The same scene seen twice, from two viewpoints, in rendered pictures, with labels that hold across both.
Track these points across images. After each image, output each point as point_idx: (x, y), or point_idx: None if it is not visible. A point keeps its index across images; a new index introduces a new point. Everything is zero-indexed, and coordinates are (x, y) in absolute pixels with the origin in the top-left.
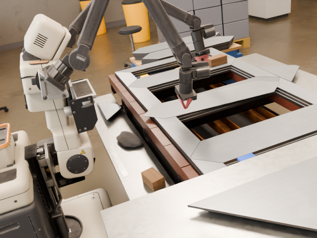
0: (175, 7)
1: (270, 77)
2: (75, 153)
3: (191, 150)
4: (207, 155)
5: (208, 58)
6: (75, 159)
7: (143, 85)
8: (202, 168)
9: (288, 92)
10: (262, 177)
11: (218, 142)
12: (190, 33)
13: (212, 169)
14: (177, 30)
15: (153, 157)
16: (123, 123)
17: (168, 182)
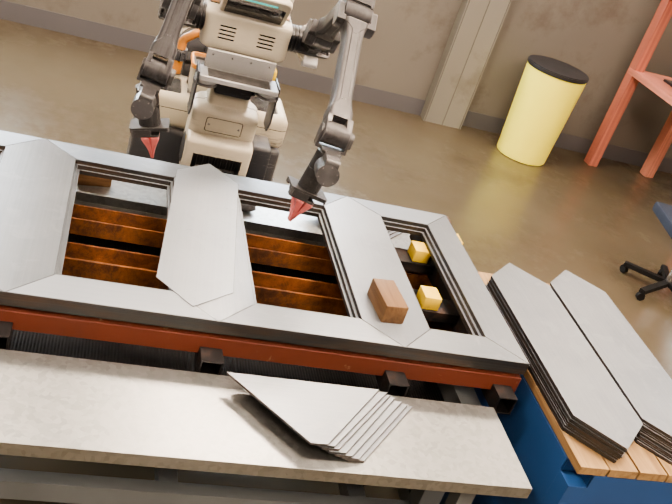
0: (336, 84)
1: (232, 314)
2: (186, 131)
3: (60, 145)
4: (36, 147)
5: (384, 279)
6: (183, 138)
7: (340, 207)
8: (12, 133)
9: (134, 285)
10: None
11: (55, 164)
12: None
13: (1, 136)
14: (164, 26)
15: (155, 203)
16: (295, 223)
17: (82, 188)
